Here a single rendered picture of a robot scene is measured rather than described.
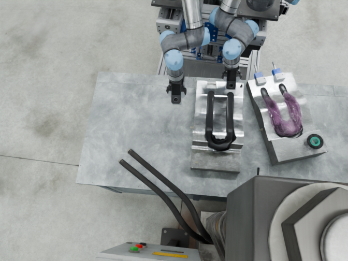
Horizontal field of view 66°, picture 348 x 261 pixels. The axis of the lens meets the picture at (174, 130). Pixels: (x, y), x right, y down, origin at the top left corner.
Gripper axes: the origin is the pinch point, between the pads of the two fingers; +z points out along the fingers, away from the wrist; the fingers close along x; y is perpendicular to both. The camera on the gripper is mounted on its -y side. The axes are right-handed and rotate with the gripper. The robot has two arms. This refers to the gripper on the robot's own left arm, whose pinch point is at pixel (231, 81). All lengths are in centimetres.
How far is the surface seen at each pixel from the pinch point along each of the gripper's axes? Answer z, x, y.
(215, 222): -45, 3, -68
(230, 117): 3.8, -0.3, -19.2
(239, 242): -109, -3, -61
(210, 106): 3.1, 11.0, -13.8
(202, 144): -2.0, 13.4, -35.5
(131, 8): 98, 108, 118
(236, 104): 4.8, -3.3, -11.9
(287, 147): 2.7, -29.0, -34.3
